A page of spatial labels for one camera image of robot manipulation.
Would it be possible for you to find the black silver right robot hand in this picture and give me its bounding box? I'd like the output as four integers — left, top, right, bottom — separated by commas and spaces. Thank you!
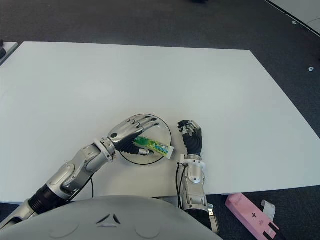
176, 119, 204, 157

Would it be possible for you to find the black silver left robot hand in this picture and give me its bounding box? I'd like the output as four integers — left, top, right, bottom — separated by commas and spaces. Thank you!
106, 114, 161, 156

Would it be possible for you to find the green snack packet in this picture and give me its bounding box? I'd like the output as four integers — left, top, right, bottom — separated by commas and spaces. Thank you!
133, 136, 175, 160

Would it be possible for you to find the white plate with black rim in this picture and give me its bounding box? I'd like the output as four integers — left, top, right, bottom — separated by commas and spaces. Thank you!
119, 113, 173, 166

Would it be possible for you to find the pink cardboard box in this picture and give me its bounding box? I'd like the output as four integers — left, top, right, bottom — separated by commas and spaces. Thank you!
224, 192, 281, 240

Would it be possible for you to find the grey robot torso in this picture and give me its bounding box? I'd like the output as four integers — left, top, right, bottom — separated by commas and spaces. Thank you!
0, 194, 223, 240

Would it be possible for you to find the white paper strip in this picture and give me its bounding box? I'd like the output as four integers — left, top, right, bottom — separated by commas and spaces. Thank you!
261, 199, 277, 222

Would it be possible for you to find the grey side table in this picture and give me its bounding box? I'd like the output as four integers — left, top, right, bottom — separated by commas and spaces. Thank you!
0, 41, 20, 67

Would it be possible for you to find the white background table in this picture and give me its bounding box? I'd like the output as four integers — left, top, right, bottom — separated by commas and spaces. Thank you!
262, 0, 320, 38

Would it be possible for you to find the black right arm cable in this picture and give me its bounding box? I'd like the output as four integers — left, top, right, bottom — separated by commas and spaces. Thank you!
175, 163, 186, 208

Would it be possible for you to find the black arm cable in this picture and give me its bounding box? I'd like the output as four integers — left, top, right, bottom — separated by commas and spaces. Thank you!
175, 163, 186, 208
68, 176, 95, 201

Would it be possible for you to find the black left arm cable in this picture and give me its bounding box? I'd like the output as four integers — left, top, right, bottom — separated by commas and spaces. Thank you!
68, 176, 95, 201

